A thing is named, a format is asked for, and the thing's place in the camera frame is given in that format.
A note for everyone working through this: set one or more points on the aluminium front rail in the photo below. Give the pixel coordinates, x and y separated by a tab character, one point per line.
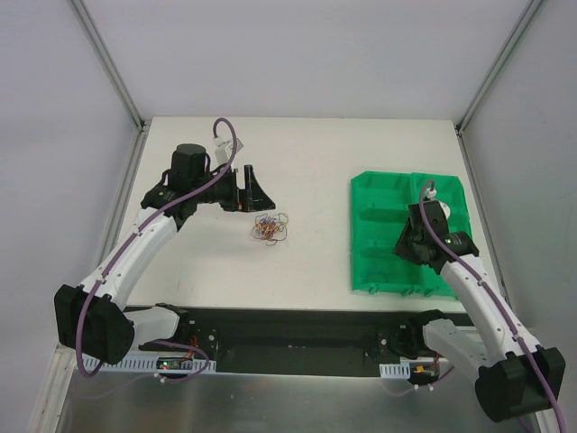
175	366

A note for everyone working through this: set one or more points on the right aluminium frame post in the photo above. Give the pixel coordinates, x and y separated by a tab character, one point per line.
518	32

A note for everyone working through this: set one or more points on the left aluminium frame post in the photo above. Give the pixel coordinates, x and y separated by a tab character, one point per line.
104	57

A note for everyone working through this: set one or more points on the aluminium frame post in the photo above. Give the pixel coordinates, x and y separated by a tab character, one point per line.
518	32
104	57

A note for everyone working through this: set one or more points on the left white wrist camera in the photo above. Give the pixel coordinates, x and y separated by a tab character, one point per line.
223	149

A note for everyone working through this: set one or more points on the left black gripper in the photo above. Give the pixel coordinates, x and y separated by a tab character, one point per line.
243	191

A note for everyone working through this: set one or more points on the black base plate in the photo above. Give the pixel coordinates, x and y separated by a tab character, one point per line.
303	342

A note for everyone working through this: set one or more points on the green compartment tray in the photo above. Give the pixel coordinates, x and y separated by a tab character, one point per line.
379	212

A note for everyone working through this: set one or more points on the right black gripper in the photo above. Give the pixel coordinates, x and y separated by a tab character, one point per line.
409	244

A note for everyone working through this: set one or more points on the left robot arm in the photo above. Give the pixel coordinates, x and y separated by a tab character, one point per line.
91	317

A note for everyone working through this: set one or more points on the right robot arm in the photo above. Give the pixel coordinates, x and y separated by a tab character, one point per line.
511	372

